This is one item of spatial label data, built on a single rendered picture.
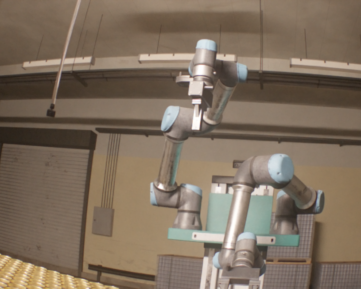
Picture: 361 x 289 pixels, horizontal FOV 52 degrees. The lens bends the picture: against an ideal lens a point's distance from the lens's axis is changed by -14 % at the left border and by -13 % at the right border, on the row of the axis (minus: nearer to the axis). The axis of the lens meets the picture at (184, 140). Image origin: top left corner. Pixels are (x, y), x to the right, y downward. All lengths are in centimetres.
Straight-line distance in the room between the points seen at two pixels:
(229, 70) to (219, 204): 85
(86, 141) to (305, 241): 586
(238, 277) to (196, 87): 65
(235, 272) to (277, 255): 650
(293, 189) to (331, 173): 805
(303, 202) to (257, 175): 35
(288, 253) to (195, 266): 183
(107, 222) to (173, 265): 268
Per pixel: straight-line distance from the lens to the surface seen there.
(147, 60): 663
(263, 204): 216
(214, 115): 178
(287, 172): 164
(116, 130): 1024
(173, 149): 191
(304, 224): 792
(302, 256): 792
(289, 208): 201
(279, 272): 794
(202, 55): 145
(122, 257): 1016
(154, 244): 990
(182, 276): 805
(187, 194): 206
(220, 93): 166
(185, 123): 183
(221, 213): 217
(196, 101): 138
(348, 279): 811
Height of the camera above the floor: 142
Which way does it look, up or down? 13 degrees up
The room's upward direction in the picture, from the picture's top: 6 degrees clockwise
